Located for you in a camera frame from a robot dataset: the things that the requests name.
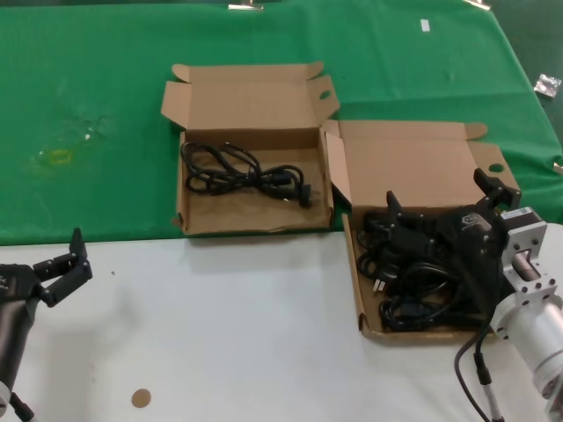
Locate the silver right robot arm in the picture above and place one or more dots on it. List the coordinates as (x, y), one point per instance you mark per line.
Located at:
(532, 325)

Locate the small white label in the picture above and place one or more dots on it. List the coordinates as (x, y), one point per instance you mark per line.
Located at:
(425, 25)

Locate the green table cloth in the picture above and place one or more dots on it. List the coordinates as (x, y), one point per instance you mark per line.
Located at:
(88, 66)

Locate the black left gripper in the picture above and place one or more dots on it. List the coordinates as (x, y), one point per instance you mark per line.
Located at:
(15, 283)

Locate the clear plastic bag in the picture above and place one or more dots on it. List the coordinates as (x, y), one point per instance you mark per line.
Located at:
(547, 84)

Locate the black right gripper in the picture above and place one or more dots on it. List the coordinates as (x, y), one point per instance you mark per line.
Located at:
(468, 237)

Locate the cardboard box round flap hole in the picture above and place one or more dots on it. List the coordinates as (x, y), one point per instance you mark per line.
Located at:
(404, 176)

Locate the round brown cardboard disc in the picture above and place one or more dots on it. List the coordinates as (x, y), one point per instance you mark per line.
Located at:
(141, 398)

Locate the metal cloth clip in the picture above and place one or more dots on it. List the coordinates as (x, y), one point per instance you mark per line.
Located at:
(479, 3)
(559, 169)
(245, 5)

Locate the cardboard box oval flap hole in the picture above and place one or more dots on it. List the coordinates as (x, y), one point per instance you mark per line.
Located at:
(250, 215)

